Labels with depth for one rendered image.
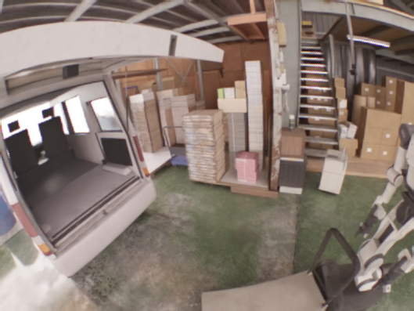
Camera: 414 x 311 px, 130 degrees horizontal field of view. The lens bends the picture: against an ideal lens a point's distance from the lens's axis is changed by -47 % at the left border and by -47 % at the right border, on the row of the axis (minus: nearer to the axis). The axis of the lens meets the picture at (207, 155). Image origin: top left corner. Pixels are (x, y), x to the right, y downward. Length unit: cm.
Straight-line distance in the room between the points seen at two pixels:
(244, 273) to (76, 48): 181
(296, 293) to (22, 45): 174
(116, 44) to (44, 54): 20
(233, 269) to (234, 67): 602
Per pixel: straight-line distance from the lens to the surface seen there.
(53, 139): 348
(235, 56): 664
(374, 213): 140
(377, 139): 425
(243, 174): 265
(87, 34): 49
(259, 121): 268
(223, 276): 175
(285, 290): 150
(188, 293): 171
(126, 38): 55
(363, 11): 348
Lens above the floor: 154
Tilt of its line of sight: 23 degrees down
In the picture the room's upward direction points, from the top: 6 degrees counter-clockwise
